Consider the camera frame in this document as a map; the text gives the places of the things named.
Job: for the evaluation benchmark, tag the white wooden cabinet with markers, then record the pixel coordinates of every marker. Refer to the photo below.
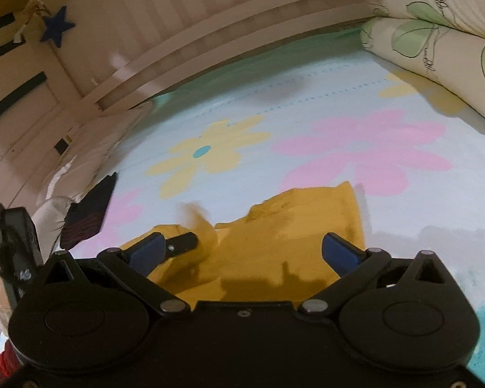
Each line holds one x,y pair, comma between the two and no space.
20,89

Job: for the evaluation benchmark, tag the white wooden bed rail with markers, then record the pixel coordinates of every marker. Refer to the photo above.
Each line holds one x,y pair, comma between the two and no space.
165,32

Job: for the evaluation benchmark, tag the blue star decoration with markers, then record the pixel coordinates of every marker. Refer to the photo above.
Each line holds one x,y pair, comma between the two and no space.
56,26

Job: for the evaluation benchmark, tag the yellow knitted garment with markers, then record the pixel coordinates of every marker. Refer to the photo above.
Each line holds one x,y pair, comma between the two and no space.
275,254

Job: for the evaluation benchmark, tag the white folded blanket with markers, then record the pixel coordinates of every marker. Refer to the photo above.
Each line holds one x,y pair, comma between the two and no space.
87,161

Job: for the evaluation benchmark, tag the cream duvet with green flowers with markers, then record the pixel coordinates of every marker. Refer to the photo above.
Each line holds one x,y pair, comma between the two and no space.
436,36

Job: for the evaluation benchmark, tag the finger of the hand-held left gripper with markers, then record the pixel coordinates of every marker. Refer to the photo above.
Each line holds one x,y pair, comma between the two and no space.
182,243

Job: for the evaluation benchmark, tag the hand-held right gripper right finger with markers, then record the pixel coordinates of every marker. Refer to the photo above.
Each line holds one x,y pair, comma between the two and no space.
341,256

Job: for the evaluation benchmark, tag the dark garment with red stripes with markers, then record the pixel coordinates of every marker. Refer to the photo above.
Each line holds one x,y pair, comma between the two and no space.
89,214

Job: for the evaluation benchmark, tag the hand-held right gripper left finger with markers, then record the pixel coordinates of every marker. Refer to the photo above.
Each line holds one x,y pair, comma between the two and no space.
145,252

